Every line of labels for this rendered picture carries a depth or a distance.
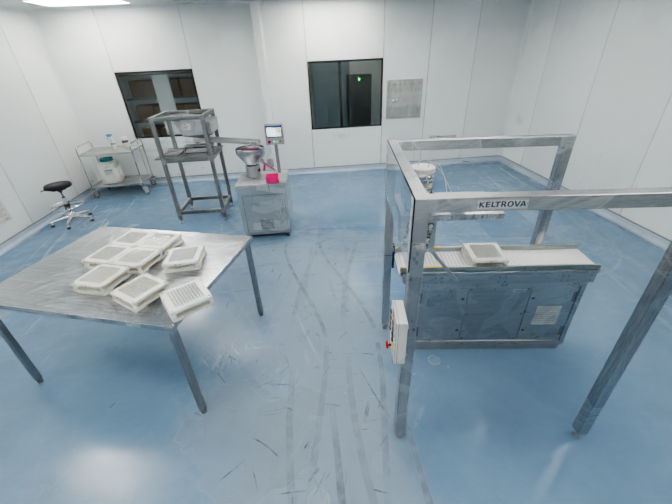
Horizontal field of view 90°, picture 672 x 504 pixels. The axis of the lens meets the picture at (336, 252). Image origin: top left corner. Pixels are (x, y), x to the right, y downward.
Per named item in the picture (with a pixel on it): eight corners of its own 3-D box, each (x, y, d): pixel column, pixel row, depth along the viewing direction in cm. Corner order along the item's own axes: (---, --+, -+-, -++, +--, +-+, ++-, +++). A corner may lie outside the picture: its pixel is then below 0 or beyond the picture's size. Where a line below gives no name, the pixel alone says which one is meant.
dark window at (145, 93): (136, 138, 634) (114, 72, 578) (136, 138, 636) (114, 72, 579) (206, 134, 642) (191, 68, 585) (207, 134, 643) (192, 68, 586)
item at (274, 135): (270, 174, 444) (263, 125, 412) (271, 172, 453) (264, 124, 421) (287, 173, 446) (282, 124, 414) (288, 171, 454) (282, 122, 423)
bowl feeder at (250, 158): (238, 182, 424) (232, 152, 404) (242, 173, 454) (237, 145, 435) (277, 179, 426) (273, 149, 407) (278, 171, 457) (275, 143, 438)
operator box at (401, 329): (393, 364, 161) (396, 324, 147) (389, 338, 175) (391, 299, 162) (406, 364, 160) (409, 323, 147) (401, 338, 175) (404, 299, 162)
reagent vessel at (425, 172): (410, 197, 205) (412, 167, 195) (406, 188, 218) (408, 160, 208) (435, 196, 204) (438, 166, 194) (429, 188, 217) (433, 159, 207)
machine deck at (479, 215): (401, 221, 205) (401, 215, 203) (394, 198, 238) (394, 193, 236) (504, 219, 203) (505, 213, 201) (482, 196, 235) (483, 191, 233)
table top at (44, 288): (-30, 305, 218) (-33, 301, 216) (103, 229, 310) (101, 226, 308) (172, 332, 189) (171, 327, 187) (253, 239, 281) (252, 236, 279)
